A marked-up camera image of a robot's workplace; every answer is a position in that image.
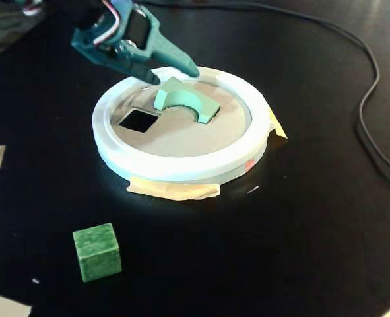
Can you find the yellowish masking tape strip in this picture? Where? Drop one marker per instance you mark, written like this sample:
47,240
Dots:
278,132

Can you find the dark green wooden cube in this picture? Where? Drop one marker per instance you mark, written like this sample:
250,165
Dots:
97,254

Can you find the grey disc with shaped holes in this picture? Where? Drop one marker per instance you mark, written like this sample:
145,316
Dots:
188,138

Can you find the teal gripper black servo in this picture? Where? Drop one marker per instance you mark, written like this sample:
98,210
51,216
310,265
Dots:
139,33

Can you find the wide beige masking tape strip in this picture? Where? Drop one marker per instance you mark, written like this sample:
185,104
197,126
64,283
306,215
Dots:
171,190

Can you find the light green U shaped block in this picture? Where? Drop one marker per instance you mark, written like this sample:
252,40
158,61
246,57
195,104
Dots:
181,95

